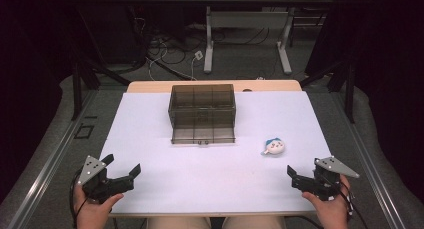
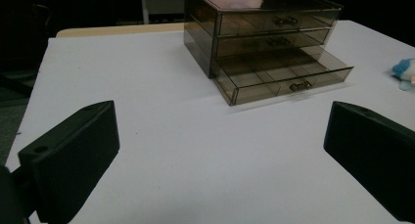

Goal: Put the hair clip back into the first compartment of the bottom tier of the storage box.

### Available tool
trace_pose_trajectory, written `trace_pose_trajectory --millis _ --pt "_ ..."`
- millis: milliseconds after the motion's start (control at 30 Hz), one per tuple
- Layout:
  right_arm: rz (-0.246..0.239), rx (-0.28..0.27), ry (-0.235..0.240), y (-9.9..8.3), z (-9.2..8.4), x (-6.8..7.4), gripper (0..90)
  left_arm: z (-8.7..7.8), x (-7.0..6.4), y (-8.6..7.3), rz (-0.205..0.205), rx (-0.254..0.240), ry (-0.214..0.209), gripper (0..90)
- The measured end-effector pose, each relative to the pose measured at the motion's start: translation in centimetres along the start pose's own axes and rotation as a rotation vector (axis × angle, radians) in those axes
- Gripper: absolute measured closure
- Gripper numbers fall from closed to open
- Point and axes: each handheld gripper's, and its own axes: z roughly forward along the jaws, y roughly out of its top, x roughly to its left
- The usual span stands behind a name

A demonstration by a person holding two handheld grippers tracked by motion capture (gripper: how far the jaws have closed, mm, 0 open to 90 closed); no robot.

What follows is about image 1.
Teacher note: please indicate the wooden table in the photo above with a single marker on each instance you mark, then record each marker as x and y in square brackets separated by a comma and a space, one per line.
[150, 86]

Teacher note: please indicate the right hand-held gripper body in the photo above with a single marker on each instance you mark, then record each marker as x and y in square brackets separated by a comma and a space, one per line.
[325, 184]

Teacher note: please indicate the white power plug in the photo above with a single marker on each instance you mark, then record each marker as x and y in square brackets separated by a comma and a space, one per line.
[198, 55]

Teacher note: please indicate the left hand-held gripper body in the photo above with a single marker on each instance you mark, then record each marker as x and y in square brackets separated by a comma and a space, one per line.
[100, 185]

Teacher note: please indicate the black metal stand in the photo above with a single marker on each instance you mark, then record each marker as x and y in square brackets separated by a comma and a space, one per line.
[77, 89]
[349, 92]

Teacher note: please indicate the dark curtain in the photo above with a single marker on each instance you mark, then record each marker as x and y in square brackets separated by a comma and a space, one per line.
[26, 72]
[393, 55]

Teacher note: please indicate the white-legged background table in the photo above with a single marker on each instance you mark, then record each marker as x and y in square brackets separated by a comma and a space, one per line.
[246, 19]

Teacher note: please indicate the white table mat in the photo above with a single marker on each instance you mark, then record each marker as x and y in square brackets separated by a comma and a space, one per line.
[160, 175]

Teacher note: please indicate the person's left hand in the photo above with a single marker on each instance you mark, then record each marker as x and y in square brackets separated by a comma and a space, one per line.
[93, 214]

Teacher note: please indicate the smoky clear plastic drawer box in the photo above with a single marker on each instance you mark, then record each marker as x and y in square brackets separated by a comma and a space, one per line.
[201, 114]

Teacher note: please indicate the aluminium floor rail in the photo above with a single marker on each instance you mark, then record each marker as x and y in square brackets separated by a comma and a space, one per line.
[50, 159]
[370, 162]

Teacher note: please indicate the white and blue plush toy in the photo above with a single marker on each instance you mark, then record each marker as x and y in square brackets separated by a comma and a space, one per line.
[275, 147]

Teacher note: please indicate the person's right hand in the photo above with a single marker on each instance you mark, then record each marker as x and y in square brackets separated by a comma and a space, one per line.
[331, 214]

